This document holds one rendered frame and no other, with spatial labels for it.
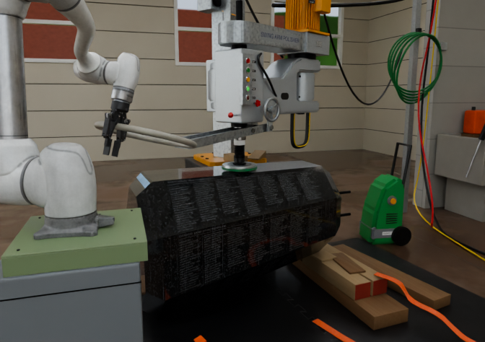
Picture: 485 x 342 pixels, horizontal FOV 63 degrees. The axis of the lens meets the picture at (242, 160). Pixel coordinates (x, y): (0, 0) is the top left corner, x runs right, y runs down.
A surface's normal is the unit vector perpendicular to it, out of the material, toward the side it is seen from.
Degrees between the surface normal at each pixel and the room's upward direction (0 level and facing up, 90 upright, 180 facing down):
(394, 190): 90
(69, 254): 90
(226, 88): 90
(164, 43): 90
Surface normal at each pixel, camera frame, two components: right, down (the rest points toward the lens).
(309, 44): 0.75, 0.11
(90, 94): 0.29, 0.15
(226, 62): -0.67, 0.12
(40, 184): -0.21, 0.11
